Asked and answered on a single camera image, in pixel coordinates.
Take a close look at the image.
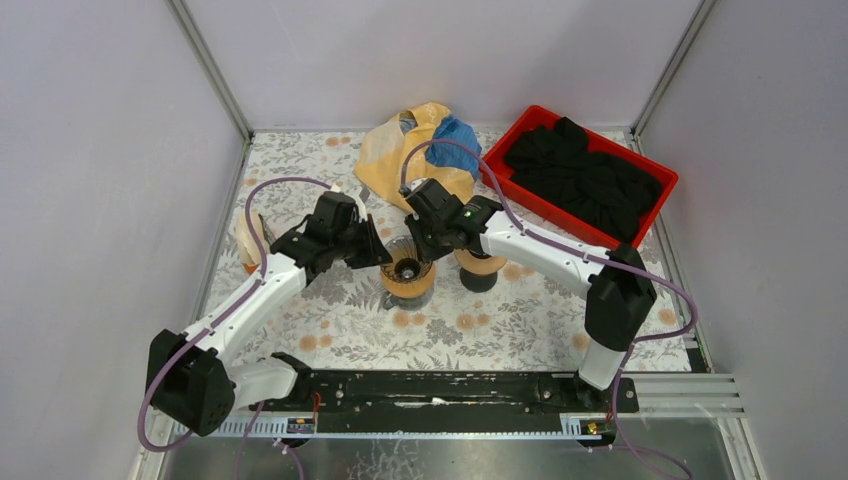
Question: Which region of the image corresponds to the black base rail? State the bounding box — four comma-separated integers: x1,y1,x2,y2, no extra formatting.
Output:
263,369,612,434

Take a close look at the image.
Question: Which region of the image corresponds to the floral table mat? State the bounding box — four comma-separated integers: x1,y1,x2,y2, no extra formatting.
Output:
190,129,692,372

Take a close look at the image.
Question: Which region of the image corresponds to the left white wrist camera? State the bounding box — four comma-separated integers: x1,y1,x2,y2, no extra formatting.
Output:
330,184,370,222

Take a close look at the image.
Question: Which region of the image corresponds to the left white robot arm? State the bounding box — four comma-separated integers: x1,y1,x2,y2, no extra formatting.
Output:
145,191,391,436

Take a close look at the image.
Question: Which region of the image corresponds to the wooden ring holder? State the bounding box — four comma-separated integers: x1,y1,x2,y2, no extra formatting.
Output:
380,256,436,300
454,249,507,276

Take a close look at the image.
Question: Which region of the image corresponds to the clear grey glass dripper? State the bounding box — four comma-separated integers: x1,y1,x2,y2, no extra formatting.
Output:
381,235,432,283

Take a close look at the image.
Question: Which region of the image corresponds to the clear glass pitcher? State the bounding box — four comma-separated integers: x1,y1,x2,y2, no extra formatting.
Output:
380,291,433,311

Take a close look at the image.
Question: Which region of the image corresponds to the yellow cloth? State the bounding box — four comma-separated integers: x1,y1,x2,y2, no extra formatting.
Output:
354,102,476,213

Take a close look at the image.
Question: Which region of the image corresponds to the orange filter holder box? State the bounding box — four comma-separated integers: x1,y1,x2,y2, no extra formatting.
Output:
235,210,274,274

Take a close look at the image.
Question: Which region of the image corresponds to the black cloth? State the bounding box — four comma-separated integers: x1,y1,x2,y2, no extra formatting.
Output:
504,117,663,243

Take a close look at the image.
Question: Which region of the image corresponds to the blue cloth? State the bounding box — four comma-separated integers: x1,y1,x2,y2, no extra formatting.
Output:
425,114,482,181

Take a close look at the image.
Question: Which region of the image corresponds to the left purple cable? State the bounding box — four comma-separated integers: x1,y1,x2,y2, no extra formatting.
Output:
137,176,342,480

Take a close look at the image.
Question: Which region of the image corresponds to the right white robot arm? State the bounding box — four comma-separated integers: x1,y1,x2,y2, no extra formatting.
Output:
401,179,657,412

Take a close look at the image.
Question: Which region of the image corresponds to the red plastic bin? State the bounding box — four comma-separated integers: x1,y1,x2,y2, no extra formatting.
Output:
484,105,679,248

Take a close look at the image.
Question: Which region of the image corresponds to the dark glass carafe red rim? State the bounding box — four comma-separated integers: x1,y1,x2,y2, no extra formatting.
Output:
459,268,498,293

